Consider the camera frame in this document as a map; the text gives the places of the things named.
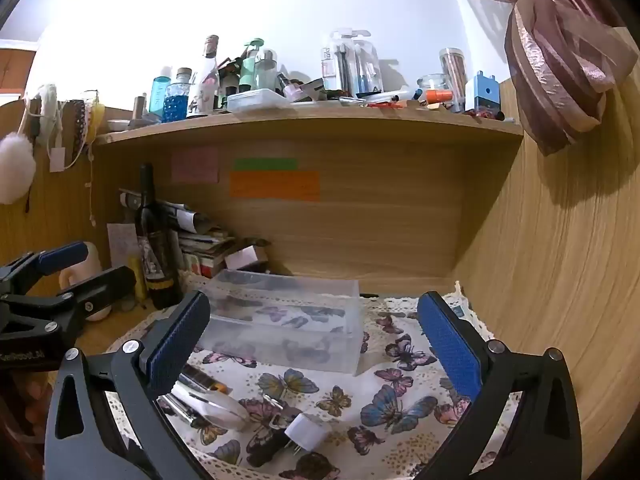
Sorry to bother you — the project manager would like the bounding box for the dark wine bottle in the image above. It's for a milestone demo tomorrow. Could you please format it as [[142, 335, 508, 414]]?
[[136, 162, 183, 311]]

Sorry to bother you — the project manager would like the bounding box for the white paper card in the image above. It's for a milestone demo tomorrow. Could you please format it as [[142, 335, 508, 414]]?
[[107, 222, 140, 267]]

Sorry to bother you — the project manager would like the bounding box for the orange sticky note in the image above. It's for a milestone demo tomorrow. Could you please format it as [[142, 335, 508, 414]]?
[[229, 171, 321, 203]]

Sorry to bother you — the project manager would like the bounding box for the white fluffy pompom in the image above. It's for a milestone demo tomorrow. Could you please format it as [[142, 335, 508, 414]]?
[[0, 132, 37, 205]]

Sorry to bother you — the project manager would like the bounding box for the dark patterned headband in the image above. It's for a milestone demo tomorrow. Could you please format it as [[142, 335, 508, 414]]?
[[65, 99, 91, 161]]

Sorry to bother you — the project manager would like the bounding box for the small black tube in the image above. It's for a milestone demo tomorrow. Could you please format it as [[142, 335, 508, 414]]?
[[246, 430, 292, 467]]

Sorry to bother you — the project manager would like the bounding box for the clear bottle with silver cap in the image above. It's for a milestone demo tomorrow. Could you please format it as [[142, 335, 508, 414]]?
[[255, 49, 279, 92]]

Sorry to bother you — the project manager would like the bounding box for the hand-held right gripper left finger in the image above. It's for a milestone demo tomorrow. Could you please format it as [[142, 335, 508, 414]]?
[[44, 290, 212, 480]]

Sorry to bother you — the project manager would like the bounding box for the yellow tube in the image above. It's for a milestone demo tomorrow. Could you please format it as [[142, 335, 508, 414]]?
[[129, 255, 148, 301]]

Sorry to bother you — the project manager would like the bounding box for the small white box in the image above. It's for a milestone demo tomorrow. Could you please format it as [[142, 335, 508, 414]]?
[[225, 245, 271, 271]]

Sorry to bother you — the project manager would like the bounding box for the clear lidded plastic case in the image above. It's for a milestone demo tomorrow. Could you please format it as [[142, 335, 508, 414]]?
[[226, 88, 292, 113]]

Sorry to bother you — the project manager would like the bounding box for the green pump bottle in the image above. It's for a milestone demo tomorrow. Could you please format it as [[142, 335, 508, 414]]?
[[239, 37, 265, 93]]

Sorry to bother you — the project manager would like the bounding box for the rolled magazine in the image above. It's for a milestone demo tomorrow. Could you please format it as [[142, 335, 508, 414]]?
[[152, 200, 211, 235]]

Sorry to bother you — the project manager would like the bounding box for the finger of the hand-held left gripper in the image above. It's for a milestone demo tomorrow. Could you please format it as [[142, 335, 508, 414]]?
[[0, 266, 137, 343], [0, 241, 90, 298]]

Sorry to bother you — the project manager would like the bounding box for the round glass jar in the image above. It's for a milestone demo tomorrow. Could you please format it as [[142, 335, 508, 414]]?
[[417, 74, 451, 106]]

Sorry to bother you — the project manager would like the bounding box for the wooden shelf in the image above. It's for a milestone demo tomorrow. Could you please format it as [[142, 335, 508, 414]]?
[[92, 102, 525, 147]]

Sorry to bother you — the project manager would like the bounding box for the blue liquid bottle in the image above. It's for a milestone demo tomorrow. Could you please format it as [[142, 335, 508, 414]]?
[[152, 66, 174, 123]]

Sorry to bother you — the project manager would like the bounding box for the silver lipstick tube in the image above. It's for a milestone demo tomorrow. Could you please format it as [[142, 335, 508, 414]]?
[[180, 364, 231, 395]]

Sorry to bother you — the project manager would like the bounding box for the cream plastic bottle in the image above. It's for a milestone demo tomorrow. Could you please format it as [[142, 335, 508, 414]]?
[[59, 241, 114, 322]]

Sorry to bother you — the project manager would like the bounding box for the butterfly print lace tablecloth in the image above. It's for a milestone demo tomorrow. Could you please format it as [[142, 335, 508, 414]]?
[[105, 280, 521, 480]]

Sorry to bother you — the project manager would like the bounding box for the pink sticky note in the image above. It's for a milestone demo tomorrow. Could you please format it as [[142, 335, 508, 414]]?
[[171, 148, 220, 184]]

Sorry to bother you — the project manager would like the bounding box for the tall clear tube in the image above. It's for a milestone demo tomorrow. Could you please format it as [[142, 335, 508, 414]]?
[[439, 47, 469, 113]]

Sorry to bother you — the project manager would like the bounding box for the white plug adapter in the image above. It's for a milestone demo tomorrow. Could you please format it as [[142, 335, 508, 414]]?
[[283, 412, 326, 455]]

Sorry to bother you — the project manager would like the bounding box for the stack of books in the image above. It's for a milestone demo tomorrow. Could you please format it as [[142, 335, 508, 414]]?
[[175, 230, 237, 279]]

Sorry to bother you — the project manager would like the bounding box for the white printed bottle with cork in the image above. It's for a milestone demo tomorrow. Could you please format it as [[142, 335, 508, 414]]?
[[187, 35, 221, 118]]

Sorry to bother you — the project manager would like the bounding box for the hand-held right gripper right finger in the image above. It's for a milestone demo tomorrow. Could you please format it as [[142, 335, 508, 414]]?
[[415, 291, 584, 480]]

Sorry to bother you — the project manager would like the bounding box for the clear brush package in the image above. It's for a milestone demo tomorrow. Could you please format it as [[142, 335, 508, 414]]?
[[321, 30, 385, 99]]

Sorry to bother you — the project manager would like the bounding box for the pink sheer curtain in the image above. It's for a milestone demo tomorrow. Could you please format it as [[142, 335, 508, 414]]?
[[420, 0, 640, 157]]

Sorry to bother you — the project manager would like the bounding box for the green sticky note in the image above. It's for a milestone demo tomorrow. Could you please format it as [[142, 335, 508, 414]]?
[[233, 158, 298, 172]]

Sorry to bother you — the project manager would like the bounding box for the clear plastic storage box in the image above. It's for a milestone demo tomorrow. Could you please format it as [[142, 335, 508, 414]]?
[[197, 268, 362, 375]]

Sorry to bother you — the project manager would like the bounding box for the blue and white box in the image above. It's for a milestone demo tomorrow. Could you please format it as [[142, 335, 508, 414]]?
[[465, 71, 501, 114]]

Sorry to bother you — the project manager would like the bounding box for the blue dotted jar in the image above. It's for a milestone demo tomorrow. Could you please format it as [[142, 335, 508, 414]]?
[[164, 67, 194, 122]]

